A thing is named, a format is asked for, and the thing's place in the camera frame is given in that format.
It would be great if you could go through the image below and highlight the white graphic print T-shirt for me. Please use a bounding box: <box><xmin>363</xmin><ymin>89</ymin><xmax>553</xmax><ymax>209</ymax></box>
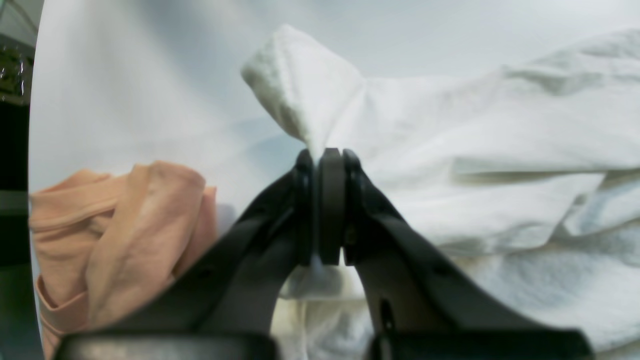
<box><xmin>241</xmin><ymin>25</ymin><xmax>640</xmax><ymax>360</ymax></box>

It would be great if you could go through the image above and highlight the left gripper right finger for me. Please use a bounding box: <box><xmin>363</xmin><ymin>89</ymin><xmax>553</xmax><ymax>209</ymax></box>
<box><xmin>322</xmin><ymin>148</ymin><xmax>593</xmax><ymax>360</ymax></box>

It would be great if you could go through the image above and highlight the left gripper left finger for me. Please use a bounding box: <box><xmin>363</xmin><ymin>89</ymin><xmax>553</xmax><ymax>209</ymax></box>
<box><xmin>55</xmin><ymin>150</ymin><xmax>317</xmax><ymax>360</ymax></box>

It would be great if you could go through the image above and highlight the salmon pink T-shirt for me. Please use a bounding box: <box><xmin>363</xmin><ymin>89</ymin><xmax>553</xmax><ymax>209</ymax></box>
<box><xmin>29</xmin><ymin>161</ymin><xmax>217</xmax><ymax>360</ymax></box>

